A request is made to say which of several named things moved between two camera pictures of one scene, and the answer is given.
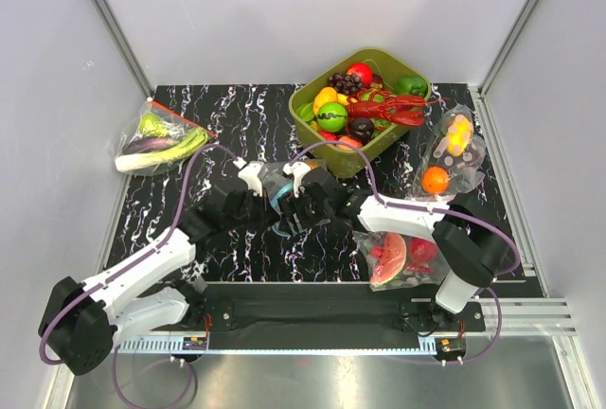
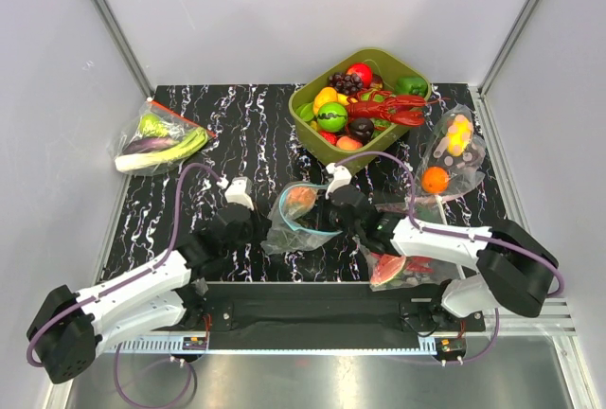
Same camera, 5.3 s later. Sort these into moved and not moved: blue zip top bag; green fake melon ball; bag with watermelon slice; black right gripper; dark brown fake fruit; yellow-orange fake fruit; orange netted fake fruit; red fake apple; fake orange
Moved: blue zip top bag; orange netted fake fruit; black right gripper
Not moved: bag with watermelon slice; red fake apple; dark brown fake fruit; fake orange; green fake melon ball; yellow-orange fake fruit
